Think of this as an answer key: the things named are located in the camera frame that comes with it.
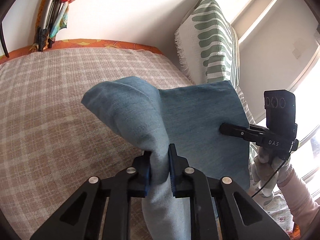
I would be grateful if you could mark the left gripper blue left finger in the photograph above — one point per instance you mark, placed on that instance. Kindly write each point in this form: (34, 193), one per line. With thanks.
(139, 183)

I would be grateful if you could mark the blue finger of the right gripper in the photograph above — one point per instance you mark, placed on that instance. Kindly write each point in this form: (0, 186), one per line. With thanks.
(253, 133)

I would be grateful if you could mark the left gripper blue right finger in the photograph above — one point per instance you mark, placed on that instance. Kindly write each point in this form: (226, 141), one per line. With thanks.
(180, 185)

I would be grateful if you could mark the light blue denim pants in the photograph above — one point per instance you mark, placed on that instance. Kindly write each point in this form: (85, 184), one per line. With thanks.
(189, 117)

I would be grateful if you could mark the right white gloved hand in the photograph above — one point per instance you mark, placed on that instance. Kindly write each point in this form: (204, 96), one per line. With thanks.
(269, 170)

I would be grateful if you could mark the pink plaid bed blanket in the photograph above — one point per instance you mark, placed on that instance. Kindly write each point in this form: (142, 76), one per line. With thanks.
(50, 142)

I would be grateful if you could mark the green white patterned cushion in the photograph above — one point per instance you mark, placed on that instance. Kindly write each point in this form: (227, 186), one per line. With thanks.
(208, 49)

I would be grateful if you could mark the folded tripod with colourful scarf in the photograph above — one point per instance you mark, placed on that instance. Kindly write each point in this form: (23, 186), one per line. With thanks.
(51, 18)

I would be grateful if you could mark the black ring light tripod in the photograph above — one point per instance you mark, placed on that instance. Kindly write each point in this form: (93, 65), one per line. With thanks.
(3, 43)

